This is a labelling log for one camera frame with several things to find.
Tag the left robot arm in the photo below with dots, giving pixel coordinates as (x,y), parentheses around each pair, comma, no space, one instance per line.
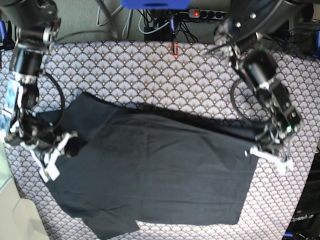
(240,37)

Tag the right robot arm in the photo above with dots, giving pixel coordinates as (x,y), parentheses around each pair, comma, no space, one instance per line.
(37,25)

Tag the fan-patterned tablecloth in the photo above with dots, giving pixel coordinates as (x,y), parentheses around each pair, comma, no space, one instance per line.
(131,73)

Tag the red table clamp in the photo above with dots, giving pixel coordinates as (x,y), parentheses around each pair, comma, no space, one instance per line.
(175,49)

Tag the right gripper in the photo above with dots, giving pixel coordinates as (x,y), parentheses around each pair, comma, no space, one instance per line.
(34,133)

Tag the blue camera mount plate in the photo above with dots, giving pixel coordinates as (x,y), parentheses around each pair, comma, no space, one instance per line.
(155,4)

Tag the dark grey T-shirt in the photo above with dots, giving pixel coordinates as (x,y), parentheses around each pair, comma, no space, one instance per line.
(153,166)

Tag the black power strip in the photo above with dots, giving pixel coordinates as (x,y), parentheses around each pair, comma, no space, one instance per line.
(207,14)

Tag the white camera bracket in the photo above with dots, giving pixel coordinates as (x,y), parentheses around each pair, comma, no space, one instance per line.
(282,166)
(46,155)

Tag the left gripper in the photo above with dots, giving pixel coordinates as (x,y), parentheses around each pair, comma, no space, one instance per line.
(279,132)

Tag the black OpenArm box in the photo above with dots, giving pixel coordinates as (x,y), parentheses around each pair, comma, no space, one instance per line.
(305,223)

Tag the cream cabinet corner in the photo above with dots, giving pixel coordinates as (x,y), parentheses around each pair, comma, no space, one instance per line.
(19,217)

